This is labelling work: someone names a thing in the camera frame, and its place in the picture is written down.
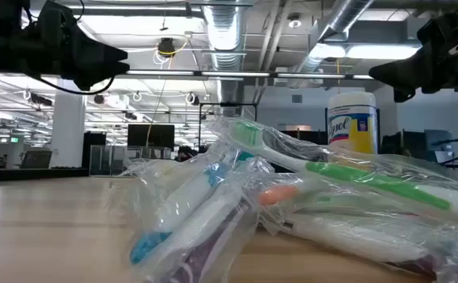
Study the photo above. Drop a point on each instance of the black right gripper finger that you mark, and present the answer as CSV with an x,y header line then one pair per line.
x,y
406,78
402,65

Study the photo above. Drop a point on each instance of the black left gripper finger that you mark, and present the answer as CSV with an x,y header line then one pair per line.
x,y
99,52
103,67

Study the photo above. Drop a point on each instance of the purple toothbrush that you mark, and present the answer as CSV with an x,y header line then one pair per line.
x,y
213,220
351,239

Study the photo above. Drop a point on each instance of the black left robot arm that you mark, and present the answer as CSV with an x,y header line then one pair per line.
x,y
1,43

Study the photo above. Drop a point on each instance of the ceiling light fixture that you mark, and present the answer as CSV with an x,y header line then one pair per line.
x,y
382,52

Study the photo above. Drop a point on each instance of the black computer monitor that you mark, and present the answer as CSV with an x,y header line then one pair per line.
x,y
410,141
150,135

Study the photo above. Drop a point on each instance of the white building pillar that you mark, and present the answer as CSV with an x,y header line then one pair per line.
x,y
67,126

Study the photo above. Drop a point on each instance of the grey blue monitor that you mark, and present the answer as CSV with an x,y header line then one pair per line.
x,y
437,141

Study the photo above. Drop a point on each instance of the person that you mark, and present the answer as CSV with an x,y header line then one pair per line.
x,y
185,153
405,152

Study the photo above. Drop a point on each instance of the yellow Lysol wipes canister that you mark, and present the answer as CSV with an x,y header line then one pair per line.
x,y
351,129

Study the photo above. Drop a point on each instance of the black cabinet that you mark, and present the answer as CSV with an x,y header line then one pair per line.
x,y
94,149

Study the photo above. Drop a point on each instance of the black partition panel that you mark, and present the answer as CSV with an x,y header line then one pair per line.
x,y
311,137

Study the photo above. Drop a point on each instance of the white ceiling sensor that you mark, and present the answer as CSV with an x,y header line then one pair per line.
x,y
294,23

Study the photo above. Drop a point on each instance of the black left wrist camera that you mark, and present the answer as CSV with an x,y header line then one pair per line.
x,y
56,17

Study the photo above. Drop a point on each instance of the black overhead camera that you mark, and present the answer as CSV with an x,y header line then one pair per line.
x,y
166,47

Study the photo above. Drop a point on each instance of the black table frame rail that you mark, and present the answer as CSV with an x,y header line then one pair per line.
x,y
36,174

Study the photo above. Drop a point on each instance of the silver ribbed air duct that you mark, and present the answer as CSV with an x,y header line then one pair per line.
x,y
225,31

